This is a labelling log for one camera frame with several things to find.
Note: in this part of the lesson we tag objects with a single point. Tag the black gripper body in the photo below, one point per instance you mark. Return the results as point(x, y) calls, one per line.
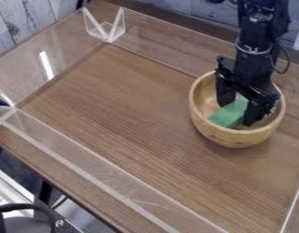
point(250, 70)

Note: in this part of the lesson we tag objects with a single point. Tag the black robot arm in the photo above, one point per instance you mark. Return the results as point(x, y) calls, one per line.
point(263, 20)

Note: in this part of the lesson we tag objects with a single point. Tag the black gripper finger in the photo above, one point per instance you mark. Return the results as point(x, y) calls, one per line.
point(259, 106)
point(226, 92)

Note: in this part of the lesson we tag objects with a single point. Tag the black table leg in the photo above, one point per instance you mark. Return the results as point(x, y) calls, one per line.
point(45, 192)

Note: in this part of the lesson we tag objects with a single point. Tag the light wooden bowl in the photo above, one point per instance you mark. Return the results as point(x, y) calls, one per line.
point(203, 106)

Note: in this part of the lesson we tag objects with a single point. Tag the green rectangular block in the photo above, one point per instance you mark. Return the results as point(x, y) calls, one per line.
point(230, 115)

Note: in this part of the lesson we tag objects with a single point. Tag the clear acrylic corner bracket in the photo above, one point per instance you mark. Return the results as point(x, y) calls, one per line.
point(104, 31)

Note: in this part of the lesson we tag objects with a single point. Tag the clear acrylic tray wall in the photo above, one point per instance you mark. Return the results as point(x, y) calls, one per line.
point(107, 191)

